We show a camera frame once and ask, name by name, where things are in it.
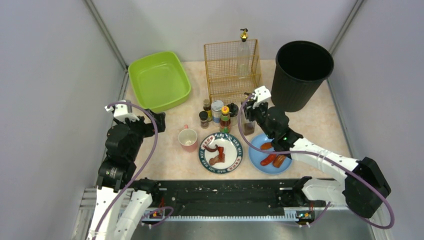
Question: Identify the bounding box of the small spice bottle yellow label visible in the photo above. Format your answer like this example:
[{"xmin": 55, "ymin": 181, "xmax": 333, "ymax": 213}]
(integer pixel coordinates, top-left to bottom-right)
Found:
[{"xmin": 203, "ymin": 99, "xmax": 213, "ymax": 122}]

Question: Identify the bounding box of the glass jar black lid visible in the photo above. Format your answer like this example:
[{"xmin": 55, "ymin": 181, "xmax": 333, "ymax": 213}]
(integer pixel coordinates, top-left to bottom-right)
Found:
[{"xmin": 227, "ymin": 102, "xmax": 239, "ymax": 126}]

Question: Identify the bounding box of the red sauce bottle yellow cap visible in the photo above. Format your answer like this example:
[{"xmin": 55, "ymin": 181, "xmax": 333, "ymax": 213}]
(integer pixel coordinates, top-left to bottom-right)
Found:
[{"xmin": 219, "ymin": 106, "xmax": 231, "ymax": 133}]

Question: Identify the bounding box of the gold wire rack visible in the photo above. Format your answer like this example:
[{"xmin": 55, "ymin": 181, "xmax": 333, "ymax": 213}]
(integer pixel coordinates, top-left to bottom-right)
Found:
[{"xmin": 203, "ymin": 39, "xmax": 263, "ymax": 105}]

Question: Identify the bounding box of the blue plate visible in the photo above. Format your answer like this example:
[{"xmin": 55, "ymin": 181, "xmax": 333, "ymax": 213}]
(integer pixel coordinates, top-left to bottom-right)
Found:
[{"xmin": 248, "ymin": 133, "xmax": 292, "ymax": 175}]

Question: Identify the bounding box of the black trash bin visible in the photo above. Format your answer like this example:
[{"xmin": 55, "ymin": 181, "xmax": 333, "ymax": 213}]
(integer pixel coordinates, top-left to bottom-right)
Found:
[{"xmin": 271, "ymin": 40, "xmax": 335, "ymax": 113}]

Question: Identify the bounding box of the green plastic basin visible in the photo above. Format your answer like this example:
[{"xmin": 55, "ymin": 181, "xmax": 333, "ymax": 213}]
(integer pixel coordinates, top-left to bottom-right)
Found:
[{"xmin": 128, "ymin": 51, "xmax": 192, "ymax": 113}]

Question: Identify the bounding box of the brown sausage piece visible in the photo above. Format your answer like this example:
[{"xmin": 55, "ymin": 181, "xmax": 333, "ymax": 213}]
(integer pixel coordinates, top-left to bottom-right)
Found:
[{"xmin": 272, "ymin": 154, "xmax": 286, "ymax": 168}]

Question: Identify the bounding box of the small dark spice jar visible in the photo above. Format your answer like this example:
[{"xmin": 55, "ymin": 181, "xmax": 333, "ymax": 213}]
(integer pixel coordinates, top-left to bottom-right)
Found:
[{"xmin": 198, "ymin": 110, "xmax": 209, "ymax": 129}]

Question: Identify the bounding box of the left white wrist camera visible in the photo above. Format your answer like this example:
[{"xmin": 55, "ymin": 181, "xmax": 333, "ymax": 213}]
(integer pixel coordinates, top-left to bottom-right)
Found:
[{"xmin": 104, "ymin": 100, "xmax": 140, "ymax": 124}]

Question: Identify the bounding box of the pink mug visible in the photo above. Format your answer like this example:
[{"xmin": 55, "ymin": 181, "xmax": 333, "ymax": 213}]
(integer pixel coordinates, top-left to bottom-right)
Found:
[{"xmin": 177, "ymin": 124, "xmax": 198, "ymax": 153}]

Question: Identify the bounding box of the meat scrap on plate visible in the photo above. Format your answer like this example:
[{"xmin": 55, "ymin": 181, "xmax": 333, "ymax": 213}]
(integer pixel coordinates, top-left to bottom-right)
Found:
[{"xmin": 204, "ymin": 144, "xmax": 225, "ymax": 166}]

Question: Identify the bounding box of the upper sausage piece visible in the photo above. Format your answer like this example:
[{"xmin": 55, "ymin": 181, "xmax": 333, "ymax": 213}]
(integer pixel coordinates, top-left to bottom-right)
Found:
[{"xmin": 260, "ymin": 142, "xmax": 273, "ymax": 150}]

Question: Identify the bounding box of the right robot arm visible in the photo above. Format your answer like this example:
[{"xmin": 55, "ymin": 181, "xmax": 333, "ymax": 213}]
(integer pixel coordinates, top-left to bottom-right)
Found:
[{"xmin": 239, "ymin": 96, "xmax": 395, "ymax": 225}]

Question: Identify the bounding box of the red sausage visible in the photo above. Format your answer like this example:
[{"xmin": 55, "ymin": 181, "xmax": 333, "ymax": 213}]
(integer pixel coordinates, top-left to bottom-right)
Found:
[{"xmin": 260, "ymin": 154, "xmax": 278, "ymax": 166}]

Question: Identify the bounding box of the white plate green rim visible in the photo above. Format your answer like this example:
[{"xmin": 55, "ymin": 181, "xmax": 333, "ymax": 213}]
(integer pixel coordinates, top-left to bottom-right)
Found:
[{"xmin": 197, "ymin": 132, "xmax": 244, "ymax": 174}]

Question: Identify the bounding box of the dark sauce dispenser bottle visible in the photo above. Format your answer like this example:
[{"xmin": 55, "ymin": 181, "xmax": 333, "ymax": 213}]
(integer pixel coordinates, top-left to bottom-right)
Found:
[{"xmin": 241, "ymin": 103, "xmax": 256, "ymax": 136}]

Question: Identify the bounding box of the clear oil dispenser bottle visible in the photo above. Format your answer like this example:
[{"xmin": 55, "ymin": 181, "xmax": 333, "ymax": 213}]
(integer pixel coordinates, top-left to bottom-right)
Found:
[{"xmin": 237, "ymin": 28, "xmax": 250, "ymax": 80}]

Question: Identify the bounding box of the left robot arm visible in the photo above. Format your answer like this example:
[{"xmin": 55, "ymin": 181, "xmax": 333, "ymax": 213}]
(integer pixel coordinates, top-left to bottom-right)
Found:
[{"xmin": 87, "ymin": 108, "xmax": 166, "ymax": 240}]

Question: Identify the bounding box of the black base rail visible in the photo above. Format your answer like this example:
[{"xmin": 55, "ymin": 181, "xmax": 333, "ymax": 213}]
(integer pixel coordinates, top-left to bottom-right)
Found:
[{"xmin": 125, "ymin": 178, "xmax": 349, "ymax": 222}]

